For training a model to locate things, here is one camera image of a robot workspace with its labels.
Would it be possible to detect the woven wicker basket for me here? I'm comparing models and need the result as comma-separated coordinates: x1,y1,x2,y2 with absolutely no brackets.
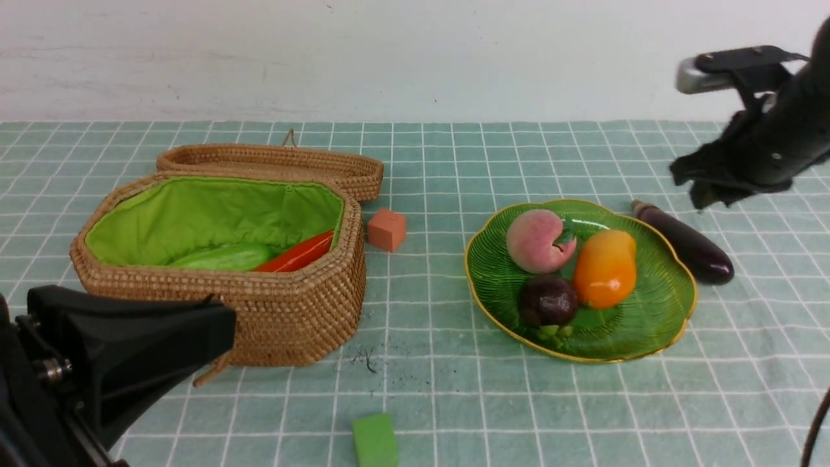
70,171,367,372

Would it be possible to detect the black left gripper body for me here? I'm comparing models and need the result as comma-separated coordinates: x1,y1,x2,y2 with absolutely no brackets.
26,285,237,448

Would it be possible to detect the dark purple plastic mangosteen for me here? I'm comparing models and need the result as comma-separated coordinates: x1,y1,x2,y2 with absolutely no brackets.
517,274,579,340

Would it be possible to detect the purple plastic eggplant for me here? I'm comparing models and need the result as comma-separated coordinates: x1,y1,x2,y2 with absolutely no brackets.
631,199,735,285

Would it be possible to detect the orange plastic carrot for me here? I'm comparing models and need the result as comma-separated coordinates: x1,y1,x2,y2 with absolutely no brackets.
253,230,334,273

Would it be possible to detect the woven wicker basket lid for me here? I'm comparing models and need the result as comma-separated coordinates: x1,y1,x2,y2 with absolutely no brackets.
156,130,385,202

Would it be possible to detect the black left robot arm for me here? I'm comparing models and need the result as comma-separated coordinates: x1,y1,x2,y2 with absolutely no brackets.
1,285,237,466

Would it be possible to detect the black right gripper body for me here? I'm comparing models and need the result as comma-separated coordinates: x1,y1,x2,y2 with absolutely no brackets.
669,91,829,210

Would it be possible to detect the orange foam cube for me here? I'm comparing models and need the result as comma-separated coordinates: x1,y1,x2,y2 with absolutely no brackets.
367,208,407,252

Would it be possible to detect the green foam cube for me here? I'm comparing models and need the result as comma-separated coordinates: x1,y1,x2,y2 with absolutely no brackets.
351,412,398,467

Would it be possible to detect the checkered teal tablecloth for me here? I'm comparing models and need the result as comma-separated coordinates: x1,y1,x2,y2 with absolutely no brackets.
1,121,829,466

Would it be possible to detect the pink plastic peach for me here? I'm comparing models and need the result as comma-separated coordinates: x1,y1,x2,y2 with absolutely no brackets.
506,209,577,275

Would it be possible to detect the green plastic chayote gourd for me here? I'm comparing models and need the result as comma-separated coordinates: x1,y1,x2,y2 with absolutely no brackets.
168,243,274,272

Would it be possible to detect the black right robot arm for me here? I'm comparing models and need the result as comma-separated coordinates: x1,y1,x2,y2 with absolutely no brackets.
670,23,829,210

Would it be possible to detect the orange yellow plastic mango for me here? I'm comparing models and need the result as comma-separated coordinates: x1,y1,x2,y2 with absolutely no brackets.
572,230,637,309

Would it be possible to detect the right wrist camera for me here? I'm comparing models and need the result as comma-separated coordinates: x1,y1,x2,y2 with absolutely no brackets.
675,45,810,95

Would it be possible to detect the green leaf-shaped glass plate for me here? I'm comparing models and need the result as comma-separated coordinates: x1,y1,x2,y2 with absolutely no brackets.
464,198,698,364

